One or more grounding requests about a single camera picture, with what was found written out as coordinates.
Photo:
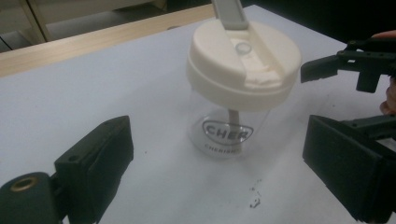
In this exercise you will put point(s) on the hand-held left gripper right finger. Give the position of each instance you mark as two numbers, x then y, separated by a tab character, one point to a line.
342	165

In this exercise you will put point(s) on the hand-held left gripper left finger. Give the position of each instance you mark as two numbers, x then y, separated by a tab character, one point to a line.
93	168

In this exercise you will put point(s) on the glass cup with white lid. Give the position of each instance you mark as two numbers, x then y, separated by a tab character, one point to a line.
214	56

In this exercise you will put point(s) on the white table sheet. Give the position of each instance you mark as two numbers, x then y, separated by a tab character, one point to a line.
93	99

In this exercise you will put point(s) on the light wooden table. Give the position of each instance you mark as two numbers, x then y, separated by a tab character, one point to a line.
77	46

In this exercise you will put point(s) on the light wooden post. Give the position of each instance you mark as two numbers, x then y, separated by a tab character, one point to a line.
34	21

